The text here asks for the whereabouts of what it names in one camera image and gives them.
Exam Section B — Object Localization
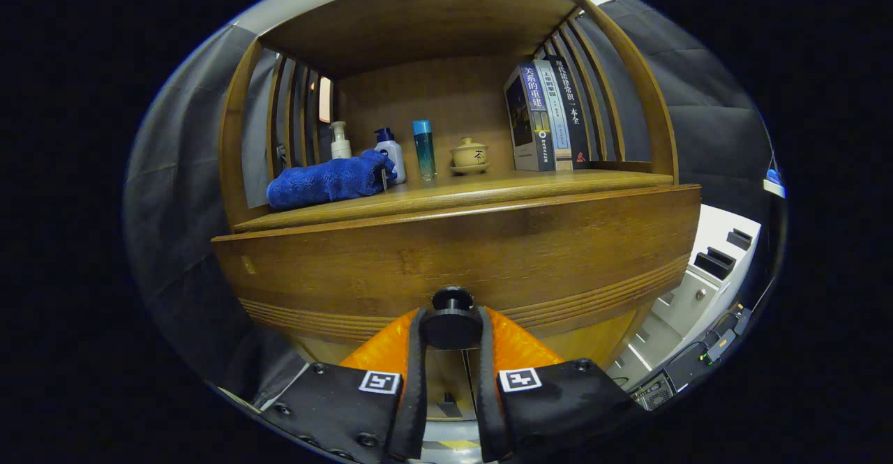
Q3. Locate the beige lidded tea cup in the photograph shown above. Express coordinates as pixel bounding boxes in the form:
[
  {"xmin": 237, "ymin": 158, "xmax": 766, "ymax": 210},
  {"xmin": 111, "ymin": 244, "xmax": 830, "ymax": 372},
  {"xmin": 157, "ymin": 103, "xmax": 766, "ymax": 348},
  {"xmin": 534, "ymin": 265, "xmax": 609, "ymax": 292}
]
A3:
[{"xmin": 449, "ymin": 137, "xmax": 492, "ymax": 176}]

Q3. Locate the white pump bottle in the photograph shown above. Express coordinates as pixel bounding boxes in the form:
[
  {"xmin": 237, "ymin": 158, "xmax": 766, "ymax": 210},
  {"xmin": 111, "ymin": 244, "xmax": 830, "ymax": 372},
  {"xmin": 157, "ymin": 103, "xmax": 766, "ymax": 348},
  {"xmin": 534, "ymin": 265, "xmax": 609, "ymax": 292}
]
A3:
[{"xmin": 329, "ymin": 121, "xmax": 352, "ymax": 160}]

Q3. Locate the black book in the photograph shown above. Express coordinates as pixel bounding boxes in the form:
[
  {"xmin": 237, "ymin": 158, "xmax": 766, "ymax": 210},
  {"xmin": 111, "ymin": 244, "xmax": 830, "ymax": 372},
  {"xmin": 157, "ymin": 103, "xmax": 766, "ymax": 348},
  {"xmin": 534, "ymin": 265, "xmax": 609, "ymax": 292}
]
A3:
[{"xmin": 546, "ymin": 54, "xmax": 591, "ymax": 170}]

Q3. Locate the dark blue book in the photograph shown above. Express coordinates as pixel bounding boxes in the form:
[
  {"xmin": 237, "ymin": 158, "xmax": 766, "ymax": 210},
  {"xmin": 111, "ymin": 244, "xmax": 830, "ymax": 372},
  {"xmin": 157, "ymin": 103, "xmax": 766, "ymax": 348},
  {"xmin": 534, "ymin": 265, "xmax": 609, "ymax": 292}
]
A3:
[{"xmin": 504, "ymin": 63, "xmax": 557, "ymax": 172}]

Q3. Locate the blue towel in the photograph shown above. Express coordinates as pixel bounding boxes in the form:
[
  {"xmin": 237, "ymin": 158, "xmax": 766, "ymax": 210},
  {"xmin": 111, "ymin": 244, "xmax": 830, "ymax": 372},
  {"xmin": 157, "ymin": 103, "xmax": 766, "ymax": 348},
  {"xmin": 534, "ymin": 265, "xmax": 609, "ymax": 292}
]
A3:
[{"xmin": 267, "ymin": 149, "xmax": 398, "ymax": 211}]

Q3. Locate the wooden countertop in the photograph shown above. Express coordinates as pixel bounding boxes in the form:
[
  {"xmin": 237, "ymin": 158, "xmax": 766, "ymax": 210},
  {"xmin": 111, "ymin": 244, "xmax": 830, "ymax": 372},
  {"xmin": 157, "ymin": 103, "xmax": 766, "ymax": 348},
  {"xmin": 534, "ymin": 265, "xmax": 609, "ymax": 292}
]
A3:
[{"xmin": 234, "ymin": 170, "xmax": 674, "ymax": 233}]

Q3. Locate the white drawer unit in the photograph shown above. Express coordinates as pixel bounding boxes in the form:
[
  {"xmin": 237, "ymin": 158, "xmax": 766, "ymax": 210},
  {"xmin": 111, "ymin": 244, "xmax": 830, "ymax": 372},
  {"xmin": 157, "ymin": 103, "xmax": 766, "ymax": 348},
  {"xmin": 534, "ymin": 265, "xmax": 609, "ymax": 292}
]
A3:
[{"xmin": 607, "ymin": 204, "xmax": 763, "ymax": 389}]

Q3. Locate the black vented box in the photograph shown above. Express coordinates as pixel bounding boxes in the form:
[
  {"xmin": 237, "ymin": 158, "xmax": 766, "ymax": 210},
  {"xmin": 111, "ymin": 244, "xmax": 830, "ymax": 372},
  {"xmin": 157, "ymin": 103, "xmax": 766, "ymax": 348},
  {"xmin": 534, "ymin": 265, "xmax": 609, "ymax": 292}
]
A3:
[{"xmin": 631, "ymin": 370, "xmax": 677, "ymax": 411}]

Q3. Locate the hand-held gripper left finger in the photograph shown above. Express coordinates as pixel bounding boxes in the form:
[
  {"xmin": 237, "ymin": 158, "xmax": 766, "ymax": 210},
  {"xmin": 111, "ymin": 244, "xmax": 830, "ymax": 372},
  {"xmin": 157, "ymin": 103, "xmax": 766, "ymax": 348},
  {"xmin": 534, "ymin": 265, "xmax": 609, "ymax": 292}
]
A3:
[{"xmin": 262, "ymin": 307, "xmax": 428, "ymax": 463}]

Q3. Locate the teal glass bottle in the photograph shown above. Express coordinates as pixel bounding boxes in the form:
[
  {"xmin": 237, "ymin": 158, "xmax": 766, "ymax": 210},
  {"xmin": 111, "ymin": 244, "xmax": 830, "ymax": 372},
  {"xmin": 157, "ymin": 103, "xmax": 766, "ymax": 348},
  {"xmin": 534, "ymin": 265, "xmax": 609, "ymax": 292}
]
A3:
[{"xmin": 412, "ymin": 119, "xmax": 437, "ymax": 181}]

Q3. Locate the white blue-capped lotion bottle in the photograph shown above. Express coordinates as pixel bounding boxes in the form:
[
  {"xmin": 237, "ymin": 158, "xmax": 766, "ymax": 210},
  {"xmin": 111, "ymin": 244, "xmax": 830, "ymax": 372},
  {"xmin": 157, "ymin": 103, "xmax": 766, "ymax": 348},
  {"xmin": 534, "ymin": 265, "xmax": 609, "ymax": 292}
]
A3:
[{"xmin": 374, "ymin": 127, "xmax": 407, "ymax": 185}]

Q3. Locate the wooden drawer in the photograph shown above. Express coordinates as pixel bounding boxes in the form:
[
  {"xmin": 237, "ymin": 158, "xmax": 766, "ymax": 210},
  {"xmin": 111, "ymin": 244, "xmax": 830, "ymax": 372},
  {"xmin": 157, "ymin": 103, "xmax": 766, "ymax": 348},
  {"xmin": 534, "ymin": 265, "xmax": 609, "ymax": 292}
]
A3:
[{"xmin": 211, "ymin": 185, "xmax": 702, "ymax": 351}]

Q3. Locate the white-spined book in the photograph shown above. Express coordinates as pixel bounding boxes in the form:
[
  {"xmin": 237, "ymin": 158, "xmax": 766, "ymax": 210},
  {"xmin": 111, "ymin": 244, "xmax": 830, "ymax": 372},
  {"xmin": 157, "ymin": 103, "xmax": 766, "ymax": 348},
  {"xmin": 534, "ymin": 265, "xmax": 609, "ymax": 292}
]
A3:
[{"xmin": 534, "ymin": 59, "xmax": 574, "ymax": 171}]

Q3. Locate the wooden cabinet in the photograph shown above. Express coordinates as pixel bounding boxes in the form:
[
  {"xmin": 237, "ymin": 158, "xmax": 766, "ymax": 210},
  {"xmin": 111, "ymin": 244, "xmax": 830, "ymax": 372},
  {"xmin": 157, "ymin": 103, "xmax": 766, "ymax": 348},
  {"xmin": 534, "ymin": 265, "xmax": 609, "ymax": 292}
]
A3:
[{"xmin": 211, "ymin": 0, "xmax": 702, "ymax": 423}]

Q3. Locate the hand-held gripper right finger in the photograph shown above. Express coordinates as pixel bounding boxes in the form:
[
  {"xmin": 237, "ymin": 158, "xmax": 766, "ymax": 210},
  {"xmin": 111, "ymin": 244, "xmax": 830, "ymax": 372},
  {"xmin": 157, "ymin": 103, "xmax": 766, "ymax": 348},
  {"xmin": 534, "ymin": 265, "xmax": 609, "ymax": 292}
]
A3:
[{"xmin": 476, "ymin": 306, "xmax": 646, "ymax": 463}]

